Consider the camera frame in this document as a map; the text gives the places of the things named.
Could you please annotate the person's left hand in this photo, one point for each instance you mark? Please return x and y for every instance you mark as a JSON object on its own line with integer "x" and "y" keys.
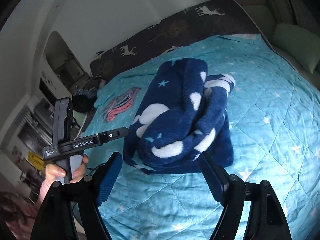
{"x": 53, "y": 171}

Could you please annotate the dark deer-pattern blanket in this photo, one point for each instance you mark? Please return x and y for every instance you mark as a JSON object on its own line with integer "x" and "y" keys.
{"x": 214, "y": 17}

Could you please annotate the black bag on floor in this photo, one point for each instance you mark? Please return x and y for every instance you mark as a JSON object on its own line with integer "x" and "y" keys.
{"x": 83, "y": 101}

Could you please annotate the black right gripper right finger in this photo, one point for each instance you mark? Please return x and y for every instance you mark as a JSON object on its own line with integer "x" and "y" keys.
{"x": 266, "y": 219}

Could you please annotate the turquoise star quilt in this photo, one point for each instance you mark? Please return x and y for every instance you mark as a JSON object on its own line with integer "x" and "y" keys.
{"x": 274, "y": 124}

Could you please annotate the green pillow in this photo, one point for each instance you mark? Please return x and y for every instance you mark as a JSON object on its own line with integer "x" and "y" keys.
{"x": 264, "y": 19}
{"x": 299, "y": 43}

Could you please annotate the pink striped small garment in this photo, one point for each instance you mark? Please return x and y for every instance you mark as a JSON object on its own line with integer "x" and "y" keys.
{"x": 120, "y": 104}

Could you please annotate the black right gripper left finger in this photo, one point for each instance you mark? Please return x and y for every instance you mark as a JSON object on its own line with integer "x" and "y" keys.
{"x": 55, "y": 217}

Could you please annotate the white wall shelf unit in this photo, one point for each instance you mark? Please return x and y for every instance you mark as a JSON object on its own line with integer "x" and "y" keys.
{"x": 60, "y": 70}

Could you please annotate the navy fleece star-patterned garment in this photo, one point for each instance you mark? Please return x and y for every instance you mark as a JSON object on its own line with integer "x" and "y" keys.
{"x": 182, "y": 115}

